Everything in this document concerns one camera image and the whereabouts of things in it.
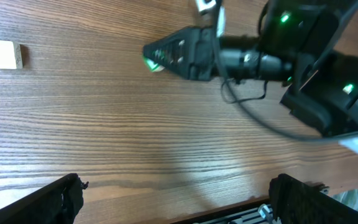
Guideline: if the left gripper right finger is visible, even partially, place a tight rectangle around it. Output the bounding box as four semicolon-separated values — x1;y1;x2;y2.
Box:
268;174;358;224

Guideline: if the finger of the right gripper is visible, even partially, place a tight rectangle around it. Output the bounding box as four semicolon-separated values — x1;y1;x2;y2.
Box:
142;27;204;80

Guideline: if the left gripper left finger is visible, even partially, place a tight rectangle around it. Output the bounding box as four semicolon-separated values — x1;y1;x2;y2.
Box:
0;173;89;224

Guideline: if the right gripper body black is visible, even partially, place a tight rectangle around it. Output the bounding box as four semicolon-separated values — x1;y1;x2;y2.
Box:
190;27;219;82

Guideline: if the blue letter P block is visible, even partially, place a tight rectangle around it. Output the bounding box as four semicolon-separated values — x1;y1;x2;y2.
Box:
0;40;23;70

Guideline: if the red letter M block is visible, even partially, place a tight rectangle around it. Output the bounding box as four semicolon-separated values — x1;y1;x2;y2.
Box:
143;57;165;72

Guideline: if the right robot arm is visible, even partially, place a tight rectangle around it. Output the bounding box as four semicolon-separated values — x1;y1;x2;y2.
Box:
142;1;358;153

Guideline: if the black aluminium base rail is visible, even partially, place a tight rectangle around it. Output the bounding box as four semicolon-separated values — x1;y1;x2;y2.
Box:
192;202;273;224

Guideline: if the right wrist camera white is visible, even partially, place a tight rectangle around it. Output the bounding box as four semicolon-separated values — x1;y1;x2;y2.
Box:
195;0;226;37

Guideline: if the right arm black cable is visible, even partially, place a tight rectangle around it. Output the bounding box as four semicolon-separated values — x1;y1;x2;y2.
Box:
211;0;354;144

